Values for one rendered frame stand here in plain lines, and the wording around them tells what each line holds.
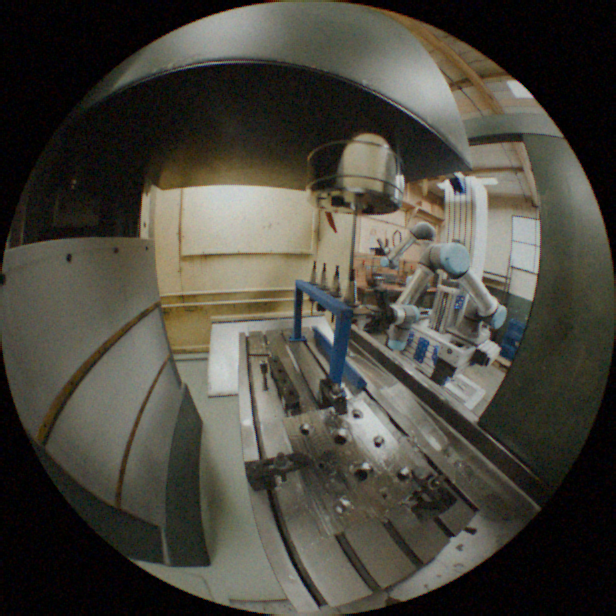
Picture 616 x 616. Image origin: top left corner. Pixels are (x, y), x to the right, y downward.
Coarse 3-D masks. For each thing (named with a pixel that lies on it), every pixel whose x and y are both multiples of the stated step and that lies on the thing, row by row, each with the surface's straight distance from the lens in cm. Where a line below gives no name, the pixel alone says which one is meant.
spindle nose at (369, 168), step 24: (336, 120) 30; (360, 120) 30; (312, 144) 32; (336, 144) 28; (360, 144) 27; (384, 144) 29; (312, 168) 29; (336, 168) 26; (360, 168) 25; (384, 168) 27; (312, 192) 28; (336, 192) 26; (360, 192) 25; (384, 192) 26
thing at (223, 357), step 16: (224, 320) 136; (240, 320) 135; (256, 320) 136; (272, 320) 137; (288, 320) 138; (304, 320) 141; (320, 320) 145; (224, 336) 129; (224, 352) 121; (208, 368) 117; (224, 368) 115; (208, 384) 112; (224, 384) 110
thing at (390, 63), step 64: (320, 0) 75; (128, 64) 37; (192, 64) 26; (256, 64) 25; (320, 64) 26; (384, 64) 36; (128, 128) 36; (192, 128) 35; (256, 128) 34; (448, 128) 39
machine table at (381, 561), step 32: (256, 352) 88; (288, 352) 93; (320, 352) 89; (256, 384) 70; (352, 384) 73; (256, 416) 64; (288, 416) 63; (384, 416) 65; (256, 448) 54; (448, 480) 62; (256, 512) 48; (288, 512) 48; (448, 512) 58; (288, 544) 50; (320, 544) 47; (352, 544) 48; (384, 544) 50; (416, 544) 53; (320, 576) 48; (352, 576) 49; (384, 576) 51; (320, 608) 52
